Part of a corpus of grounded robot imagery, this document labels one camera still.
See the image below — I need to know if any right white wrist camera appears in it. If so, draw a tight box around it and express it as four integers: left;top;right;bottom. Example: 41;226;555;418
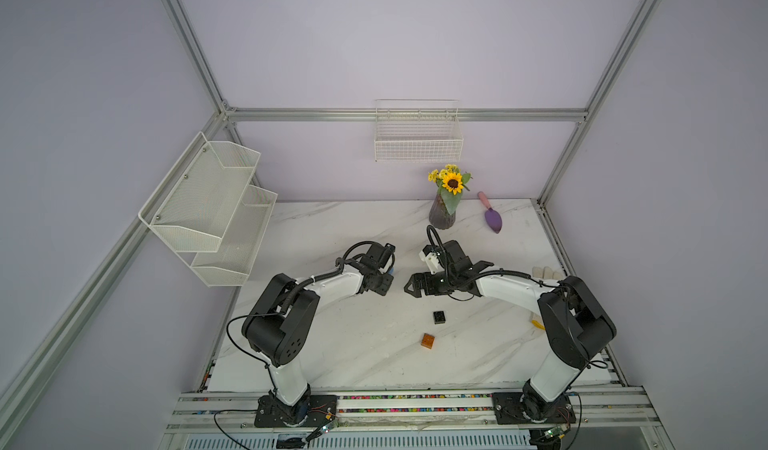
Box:
419;245;444;275

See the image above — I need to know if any white mesh two-tier shelf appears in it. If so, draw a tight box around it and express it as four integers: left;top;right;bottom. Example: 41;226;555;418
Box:
138;133;278;287

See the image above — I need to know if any aluminium front rail frame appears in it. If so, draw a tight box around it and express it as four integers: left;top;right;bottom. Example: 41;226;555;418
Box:
165;385;662;434

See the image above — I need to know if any sunflower bouquet in grey vase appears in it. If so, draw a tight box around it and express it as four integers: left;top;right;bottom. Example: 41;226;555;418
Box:
427;164;472;230

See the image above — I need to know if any black square lego brick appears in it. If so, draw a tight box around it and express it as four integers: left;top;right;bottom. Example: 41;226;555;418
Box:
433;311;446;325

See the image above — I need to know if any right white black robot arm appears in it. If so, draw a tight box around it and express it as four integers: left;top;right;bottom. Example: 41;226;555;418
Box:
404;225;617;408

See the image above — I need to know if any orange square lego brick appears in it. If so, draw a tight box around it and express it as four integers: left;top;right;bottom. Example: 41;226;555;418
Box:
421;333;435;349

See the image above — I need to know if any white wire wall basket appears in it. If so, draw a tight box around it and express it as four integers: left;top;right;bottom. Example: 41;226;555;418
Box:
374;99;464;163

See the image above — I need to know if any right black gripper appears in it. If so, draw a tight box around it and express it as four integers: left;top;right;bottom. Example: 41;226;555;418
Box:
404;269;457;298

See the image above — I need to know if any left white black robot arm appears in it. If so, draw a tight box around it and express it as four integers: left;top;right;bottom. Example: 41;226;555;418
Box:
225;241;396;407

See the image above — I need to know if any white work glove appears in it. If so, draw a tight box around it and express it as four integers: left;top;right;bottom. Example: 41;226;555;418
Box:
530;265;566;331

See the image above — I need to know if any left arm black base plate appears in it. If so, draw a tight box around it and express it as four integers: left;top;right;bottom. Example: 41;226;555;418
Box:
254;393;339;428

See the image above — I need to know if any purple pink garden trowel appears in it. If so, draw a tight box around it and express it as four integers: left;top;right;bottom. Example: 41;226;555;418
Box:
477;192;503;234

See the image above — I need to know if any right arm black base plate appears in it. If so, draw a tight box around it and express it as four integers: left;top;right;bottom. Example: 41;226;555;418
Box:
491;392;576;425

